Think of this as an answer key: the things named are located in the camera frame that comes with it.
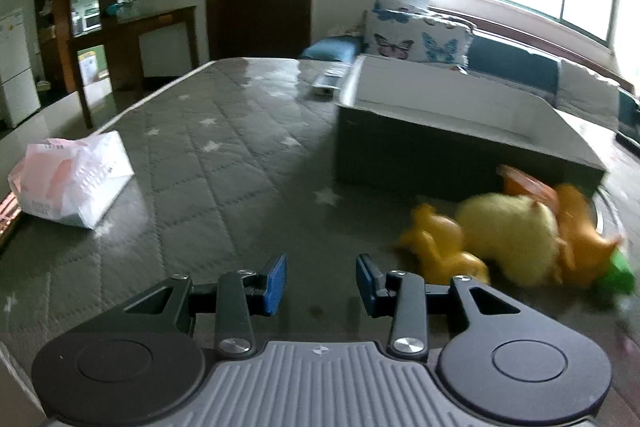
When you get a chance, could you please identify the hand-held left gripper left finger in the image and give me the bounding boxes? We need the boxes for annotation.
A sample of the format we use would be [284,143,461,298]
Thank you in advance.
[122,253,288,358]

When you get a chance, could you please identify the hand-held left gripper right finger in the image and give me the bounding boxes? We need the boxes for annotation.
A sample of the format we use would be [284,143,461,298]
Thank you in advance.
[355,253,521,363]

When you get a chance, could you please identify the small orange rubber duck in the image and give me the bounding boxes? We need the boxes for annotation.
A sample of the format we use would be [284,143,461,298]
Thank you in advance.
[399,203,491,285]

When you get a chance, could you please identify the grey cardboard box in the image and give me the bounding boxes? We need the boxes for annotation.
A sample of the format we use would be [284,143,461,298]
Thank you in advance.
[334,54,608,202]

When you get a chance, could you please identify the yellow plush toy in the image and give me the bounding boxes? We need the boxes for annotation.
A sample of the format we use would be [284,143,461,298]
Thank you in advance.
[457,193,561,289]

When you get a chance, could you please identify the orange packet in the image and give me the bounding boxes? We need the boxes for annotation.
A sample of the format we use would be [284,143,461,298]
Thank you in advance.
[496,164,558,208]

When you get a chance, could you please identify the large orange rubber duck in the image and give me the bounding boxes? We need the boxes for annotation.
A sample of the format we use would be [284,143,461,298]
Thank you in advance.
[550,184,626,289]

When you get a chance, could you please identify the green toy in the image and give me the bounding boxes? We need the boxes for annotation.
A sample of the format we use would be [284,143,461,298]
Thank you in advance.
[596,249,637,304]

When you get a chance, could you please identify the grey quilted desktop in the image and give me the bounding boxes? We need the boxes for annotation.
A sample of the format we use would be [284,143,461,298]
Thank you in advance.
[0,57,640,427]

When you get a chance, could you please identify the grey remote control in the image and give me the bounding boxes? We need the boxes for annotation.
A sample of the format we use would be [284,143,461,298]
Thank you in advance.
[311,66,352,98]

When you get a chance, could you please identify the pink white tissue pack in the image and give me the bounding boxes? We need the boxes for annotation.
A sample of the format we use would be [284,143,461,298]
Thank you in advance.
[9,130,135,229]

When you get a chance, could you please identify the blue cushion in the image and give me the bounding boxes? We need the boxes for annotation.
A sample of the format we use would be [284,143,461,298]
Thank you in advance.
[300,36,367,62]

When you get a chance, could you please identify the round glass turntable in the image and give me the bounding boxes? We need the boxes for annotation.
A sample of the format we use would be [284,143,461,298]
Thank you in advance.
[590,187,626,240]

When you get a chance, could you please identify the butterfly print pillow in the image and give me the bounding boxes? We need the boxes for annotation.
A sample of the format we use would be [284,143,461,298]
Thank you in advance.
[362,0,476,68]

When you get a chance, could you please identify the dark teal sofa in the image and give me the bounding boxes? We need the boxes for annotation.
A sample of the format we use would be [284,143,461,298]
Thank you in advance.
[462,29,640,145]

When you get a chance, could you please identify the dark wooden cabinet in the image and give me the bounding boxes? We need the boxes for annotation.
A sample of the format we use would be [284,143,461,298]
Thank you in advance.
[32,0,199,128]

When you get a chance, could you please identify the white sofa cloth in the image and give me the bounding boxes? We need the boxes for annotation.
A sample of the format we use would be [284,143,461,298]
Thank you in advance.
[556,58,622,118]

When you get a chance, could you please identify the white refrigerator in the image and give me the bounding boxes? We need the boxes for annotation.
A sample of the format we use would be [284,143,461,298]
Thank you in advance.
[0,8,42,128]

